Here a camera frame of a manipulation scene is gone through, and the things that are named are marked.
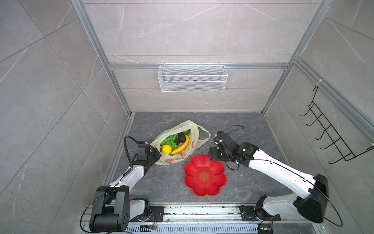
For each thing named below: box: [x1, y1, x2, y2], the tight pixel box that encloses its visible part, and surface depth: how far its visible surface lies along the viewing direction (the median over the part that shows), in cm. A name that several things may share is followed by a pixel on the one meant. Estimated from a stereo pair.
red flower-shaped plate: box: [184, 155, 227, 197], surface depth 87 cm
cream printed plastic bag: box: [149, 119, 211, 165], surface depth 92 cm
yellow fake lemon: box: [161, 144, 172, 155], surface depth 95 cm
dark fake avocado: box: [178, 132, 187, 143], surface depth 102 cm
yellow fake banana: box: [171, 135, 190, 155], surface depth 98 cm
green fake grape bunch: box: [160, 133, 179, 149], surface depth 97 cm
